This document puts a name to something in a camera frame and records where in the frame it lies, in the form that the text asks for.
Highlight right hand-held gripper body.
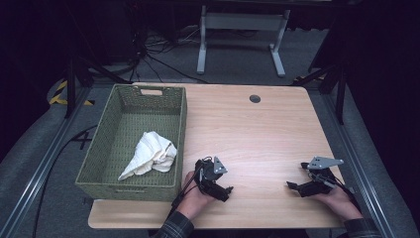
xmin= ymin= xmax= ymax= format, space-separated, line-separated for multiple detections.
xmin=300 ymin=156 xmax=345 ymax=196

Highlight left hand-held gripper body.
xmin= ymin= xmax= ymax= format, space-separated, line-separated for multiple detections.
xmin=193 ymin=156 xmax=229 ymax=191

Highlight white towel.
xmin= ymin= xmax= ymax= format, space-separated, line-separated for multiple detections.
xmin=117 ymin=131 xmax=178 ymax=181

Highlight green woven basket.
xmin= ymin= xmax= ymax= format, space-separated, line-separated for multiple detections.
xmin=74 ymin=83 xmax=188 ymax=203

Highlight person's left hand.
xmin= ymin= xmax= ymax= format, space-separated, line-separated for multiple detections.
xmin=176 ymin=171 xmax=216 ymax=221

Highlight person's right hand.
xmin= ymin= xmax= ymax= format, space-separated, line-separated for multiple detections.
xmin=313 ymin=185 xmax=364 ymax=223

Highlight black tripod stand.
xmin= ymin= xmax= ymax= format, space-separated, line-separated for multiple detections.
xmin=291 ymin=62 xmax=349 ymax=126
xmin=63 ymin=56 xmax=133 ymax=119

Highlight black floor tape mark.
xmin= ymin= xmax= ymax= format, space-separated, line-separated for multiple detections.
xmin=70 ymin=131 xmax=93 ymax=151

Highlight yellow black floor tape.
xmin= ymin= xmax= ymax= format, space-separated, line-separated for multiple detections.
xmin=49 ymin=79 xmax=95 ymax=107

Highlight right hand-held gripper black cable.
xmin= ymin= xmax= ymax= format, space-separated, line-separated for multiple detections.
xmin=331 ymin=177 xmax=362 ymax=211

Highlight grey metal floor rail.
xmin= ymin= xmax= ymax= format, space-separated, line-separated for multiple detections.
xmin=321 ymin=93 xmax=397 ymax=238
xmin=0 ymin=85 xmax=94 ymax=238

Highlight bundle of black floor cables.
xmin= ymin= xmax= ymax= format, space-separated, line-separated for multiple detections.
xmin=130 ymin=19 xmax=210 ymax=84

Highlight grey metal desk frame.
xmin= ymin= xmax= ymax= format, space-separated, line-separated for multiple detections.
xmin=196 ymin=4 xmax=291 ymax=78

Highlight long black floor cable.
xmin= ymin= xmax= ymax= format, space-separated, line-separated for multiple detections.
xmin=31 ymin=124 xmax=99 ymax=238

